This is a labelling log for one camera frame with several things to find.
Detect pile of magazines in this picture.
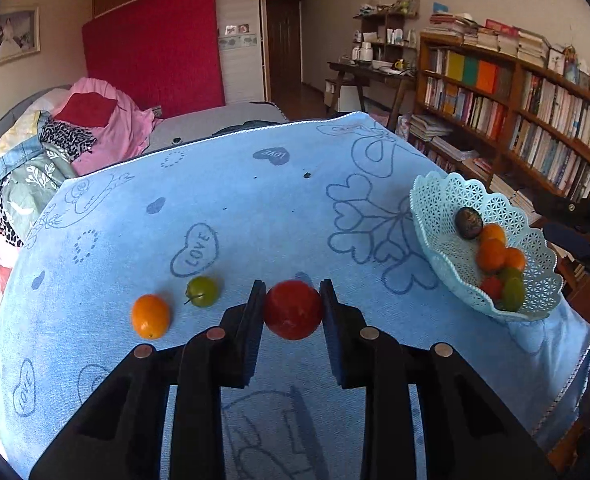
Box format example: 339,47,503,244
407,112,453,142

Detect small oval orange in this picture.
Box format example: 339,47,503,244
481,223,507,246

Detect floral quilt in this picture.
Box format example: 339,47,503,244
0,110,78,221

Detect large round orange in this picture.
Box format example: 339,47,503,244
476,238,507,273

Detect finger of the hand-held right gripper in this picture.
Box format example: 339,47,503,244
531,187,590,223

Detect red tomato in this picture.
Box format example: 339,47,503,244
480,276,504,301
263,280,324,341

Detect round mandarin orange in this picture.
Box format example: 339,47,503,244
504,247,527,272

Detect light blue lattice basket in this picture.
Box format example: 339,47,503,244
409,171,564,322

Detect wooden bookshelf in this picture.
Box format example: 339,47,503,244
416,32,590,201

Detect pink blanket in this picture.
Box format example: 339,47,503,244
54,77,163,177

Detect small orange kumquat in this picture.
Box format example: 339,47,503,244
131,294,171,339

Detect blue printed towel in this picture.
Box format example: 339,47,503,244
0,111,590,480

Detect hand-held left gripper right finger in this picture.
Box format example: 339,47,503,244
319,278,558,480

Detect small wooden desk shelf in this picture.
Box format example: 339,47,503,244
352,10,420,63

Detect framed wall photo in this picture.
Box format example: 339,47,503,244
0,6,41,77

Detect white storage box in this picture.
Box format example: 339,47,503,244
325,80,371,111

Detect wooden desk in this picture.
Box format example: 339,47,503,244
327,61,418,121

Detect stack of books atop bookshelf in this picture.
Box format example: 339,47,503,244
427,12,550,68

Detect dark wooden door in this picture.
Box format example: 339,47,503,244
264,0,310,103

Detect dark green cloth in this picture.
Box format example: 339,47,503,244
212,121,271,136

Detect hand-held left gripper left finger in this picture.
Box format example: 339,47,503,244
29,280,267,480

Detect wooden wardrobe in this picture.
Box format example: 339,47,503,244
92,0,266,107

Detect stack of white books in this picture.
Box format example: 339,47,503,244
490,175,536,221

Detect rows of shelved books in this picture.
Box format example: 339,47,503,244
422,47,590,201

